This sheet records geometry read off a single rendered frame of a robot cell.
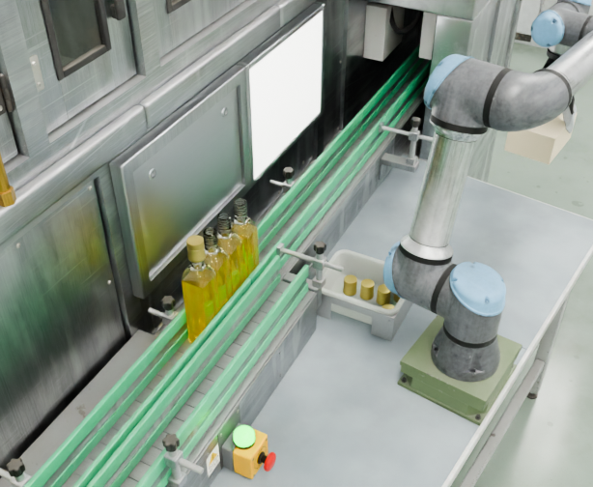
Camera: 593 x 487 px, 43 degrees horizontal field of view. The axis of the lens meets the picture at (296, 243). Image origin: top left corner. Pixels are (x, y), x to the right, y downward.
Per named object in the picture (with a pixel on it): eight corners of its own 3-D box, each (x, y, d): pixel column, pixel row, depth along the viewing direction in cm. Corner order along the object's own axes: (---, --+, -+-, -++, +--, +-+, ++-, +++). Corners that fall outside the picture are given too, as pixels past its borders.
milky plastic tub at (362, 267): (338, 272, 203) (339, 246, 197) (416, 297, 195) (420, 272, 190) (309, 311, 191) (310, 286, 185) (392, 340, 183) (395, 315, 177)
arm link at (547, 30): (578, 22, 161) (599, 8, 168) (530, 11, 167) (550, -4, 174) (571, 57, 166) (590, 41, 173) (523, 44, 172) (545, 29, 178)
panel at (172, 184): (314, 112, 225) (316, 0, 203) (323, 114, 224) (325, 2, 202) (132, 296, 162) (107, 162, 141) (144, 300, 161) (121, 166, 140)
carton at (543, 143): (570, 137, 200) (577, 112, 195) (549, 164, 190) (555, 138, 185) (527, 124, 205) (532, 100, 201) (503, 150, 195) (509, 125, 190)
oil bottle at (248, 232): (240, 280, 181) (236, 209, 168) (261, 288, 179) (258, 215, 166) (229, 295, 177) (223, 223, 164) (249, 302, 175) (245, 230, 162)
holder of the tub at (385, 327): (320, 267, 205) (320, 244, 200) (415, 299, 195) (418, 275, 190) (291, 306, 193) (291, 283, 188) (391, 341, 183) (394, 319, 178)
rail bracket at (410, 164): (379, 170, 235) (383, 106, 221) (430, 185, 230) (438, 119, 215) (373, 178, 232) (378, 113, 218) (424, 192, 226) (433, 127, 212)
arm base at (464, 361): (512, 355, 169) (520, 323, 163) (475, 392, 161) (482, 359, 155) (455, 324, 177) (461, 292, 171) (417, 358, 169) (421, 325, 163)
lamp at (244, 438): (240, 428, 154) (240, 418, 152) (259, 436, 153) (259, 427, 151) (229, 444, 151) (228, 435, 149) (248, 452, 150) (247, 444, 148)
